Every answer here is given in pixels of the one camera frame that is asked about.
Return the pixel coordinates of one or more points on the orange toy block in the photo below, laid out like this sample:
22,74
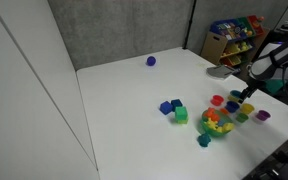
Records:
211,113

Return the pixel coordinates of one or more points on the green plastic bowl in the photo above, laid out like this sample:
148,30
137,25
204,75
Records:
217,131

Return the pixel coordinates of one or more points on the grey metal plate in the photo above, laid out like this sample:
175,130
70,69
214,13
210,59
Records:
221,71

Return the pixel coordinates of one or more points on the yellow toy block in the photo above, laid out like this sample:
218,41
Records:
213,124

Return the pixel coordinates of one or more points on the blue toy cube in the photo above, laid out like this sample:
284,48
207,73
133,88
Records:
165,108

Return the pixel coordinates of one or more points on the yellow cup with blue inside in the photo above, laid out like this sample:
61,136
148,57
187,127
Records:
233,95

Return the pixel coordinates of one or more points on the black vertical pole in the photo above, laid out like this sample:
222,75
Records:
189,25

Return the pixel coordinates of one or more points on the green stacking cup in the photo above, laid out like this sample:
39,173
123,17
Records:
241,117

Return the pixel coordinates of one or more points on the yellow stacking cup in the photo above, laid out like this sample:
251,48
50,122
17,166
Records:
247,108

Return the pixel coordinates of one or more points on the dark teal toy cube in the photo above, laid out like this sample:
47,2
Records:
176,103

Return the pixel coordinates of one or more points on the red stacking cup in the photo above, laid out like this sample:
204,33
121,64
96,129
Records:
217,100

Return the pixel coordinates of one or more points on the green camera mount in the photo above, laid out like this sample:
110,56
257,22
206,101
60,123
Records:
274,86

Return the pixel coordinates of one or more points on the teal star toy block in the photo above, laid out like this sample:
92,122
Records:
204,140

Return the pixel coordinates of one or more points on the purple stacking cup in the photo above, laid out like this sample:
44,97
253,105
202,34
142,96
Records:
263,115

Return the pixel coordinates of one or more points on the small orange stacking cup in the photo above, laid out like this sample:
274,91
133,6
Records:
224,111

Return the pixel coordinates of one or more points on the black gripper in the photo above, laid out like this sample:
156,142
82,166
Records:
254,86

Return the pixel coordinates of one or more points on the purple-blue ball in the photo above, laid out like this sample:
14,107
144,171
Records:
151,61

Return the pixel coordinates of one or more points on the blue stacking cup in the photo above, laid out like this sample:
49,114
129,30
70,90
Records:
232,106

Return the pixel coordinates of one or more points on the green toy cube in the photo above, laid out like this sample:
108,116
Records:
181,114

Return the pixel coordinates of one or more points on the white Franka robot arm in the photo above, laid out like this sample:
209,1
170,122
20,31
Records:
277,56

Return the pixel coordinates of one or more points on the wooden toy shelf with bins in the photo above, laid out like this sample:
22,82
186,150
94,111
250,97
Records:
215,43

